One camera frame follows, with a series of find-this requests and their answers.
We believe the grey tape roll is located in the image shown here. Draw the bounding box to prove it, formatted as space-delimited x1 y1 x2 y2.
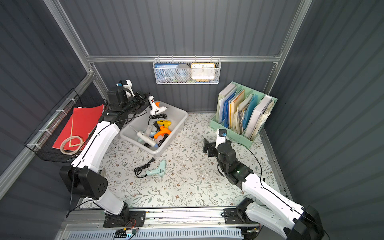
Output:
175 64 191 83

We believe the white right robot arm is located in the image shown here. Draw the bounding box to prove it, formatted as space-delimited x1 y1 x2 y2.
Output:
203 139 327 240

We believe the yellow alarm clock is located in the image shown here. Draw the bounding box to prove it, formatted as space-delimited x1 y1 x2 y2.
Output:
191 63 216 81

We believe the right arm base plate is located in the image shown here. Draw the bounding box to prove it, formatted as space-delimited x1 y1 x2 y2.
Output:
221 208 259 225

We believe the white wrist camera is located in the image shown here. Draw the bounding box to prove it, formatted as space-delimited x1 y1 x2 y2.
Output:
117 80 135 98
215 129 228 149

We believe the white thick binder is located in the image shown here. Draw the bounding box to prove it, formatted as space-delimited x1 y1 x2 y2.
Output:
244 95 273 140

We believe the yellow glue gun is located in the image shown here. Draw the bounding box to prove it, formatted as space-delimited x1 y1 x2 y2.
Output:
156 120 172 129

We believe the floral table mat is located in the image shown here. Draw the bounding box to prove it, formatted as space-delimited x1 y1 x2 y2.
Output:
79 112 286 210

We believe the white wire wall basket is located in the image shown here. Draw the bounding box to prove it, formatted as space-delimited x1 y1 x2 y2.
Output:
153 57 222 85

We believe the orange glue gun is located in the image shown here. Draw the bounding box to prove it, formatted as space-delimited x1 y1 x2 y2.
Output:
154 126 172 147

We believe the blue folder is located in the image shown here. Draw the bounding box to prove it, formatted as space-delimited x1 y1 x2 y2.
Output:
218 91 236 128

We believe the black wire side basket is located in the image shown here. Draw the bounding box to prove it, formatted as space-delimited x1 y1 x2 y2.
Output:
24 89 107 164

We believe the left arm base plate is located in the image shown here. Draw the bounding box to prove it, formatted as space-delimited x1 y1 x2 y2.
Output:
103 211 146 228

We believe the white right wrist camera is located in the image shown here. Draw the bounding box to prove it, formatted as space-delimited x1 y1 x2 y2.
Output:
215 129 228 149

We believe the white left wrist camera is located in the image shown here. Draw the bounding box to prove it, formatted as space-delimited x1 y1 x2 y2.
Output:
117 80 135 98

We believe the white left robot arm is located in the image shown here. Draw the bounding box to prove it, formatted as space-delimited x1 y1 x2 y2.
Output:
60 85 150 219

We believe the aluminium front rail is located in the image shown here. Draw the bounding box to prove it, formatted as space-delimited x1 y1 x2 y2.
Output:
56 207 270 240

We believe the mint glue gun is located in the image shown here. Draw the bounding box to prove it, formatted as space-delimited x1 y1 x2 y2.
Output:
134 158 167 179

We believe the red folder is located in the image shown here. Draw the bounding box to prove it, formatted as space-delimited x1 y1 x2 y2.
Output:
52 105 105 150

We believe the blue box in basket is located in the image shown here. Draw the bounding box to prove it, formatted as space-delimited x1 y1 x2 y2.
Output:
153 63 179 84

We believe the green plastic file organizer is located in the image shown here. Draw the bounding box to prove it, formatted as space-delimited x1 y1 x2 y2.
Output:
210 82 278 147

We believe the small white orange-tip glue gun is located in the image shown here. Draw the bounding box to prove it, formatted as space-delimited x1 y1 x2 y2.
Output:
148 96 167 125

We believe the white blue-tip glue gun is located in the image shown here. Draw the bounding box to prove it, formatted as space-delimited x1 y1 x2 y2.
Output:
130 125 158 147

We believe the translucent white storage box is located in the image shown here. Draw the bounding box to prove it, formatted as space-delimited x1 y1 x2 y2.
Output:
120 102 188 157

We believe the teal perforated folder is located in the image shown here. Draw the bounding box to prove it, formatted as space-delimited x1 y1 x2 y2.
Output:
242 95 259 131

